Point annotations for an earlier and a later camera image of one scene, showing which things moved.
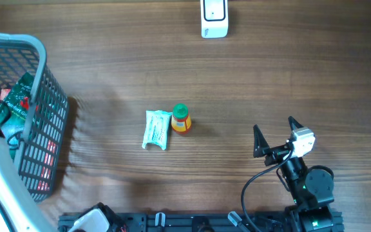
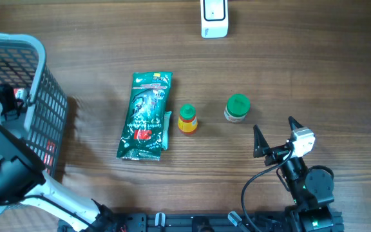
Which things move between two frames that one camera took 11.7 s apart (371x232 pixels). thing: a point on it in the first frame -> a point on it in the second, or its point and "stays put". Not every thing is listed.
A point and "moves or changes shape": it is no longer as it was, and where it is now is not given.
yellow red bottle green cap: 181,120 moves or changes shape
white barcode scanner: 214,19 stays put
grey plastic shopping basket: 2,57 stays put
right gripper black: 275,153 stays put
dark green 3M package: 13,113 -> 141,138
